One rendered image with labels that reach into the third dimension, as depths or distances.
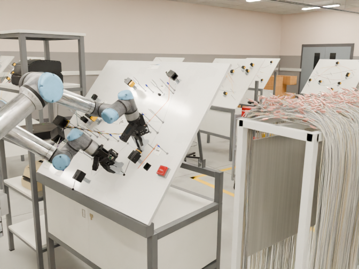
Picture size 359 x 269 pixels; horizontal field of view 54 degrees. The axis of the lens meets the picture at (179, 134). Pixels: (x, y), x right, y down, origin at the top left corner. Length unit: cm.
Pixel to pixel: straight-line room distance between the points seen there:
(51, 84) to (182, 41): 1018
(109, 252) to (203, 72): 121
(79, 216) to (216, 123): 402
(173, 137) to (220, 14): 1083
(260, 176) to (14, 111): 106
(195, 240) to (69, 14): 826
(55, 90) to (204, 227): 121
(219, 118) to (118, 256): 416
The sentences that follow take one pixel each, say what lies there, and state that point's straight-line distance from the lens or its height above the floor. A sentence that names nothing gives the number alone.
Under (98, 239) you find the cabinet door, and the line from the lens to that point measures 231.
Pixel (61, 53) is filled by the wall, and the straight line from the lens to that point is 967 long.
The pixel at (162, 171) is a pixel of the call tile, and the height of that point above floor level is 110.
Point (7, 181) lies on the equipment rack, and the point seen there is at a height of 66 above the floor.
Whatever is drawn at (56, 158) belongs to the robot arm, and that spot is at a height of 122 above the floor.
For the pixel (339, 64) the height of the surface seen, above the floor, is 153.
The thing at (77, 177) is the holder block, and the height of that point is 98.
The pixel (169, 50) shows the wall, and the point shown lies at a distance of 1125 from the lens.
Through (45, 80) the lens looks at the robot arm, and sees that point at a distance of 149.
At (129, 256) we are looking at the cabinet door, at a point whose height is 60.
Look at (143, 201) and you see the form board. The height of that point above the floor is 95.
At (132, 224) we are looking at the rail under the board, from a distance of 190.
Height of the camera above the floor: 169
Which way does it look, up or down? 12 degrees down
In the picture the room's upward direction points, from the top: 1 degrees clockwise
